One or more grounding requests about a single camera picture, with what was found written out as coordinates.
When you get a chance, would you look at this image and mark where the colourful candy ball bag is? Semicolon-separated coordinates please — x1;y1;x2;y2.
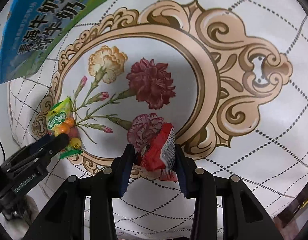
46;97;83;159

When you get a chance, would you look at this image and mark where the red small snack packet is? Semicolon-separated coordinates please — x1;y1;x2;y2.
135;122;177;182

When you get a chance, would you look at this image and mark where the cardboard milk box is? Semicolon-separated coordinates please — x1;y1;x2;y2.
0;0;154;85

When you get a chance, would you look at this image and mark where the floral patterned tablecloth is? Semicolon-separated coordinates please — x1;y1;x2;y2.
0;0;308;239

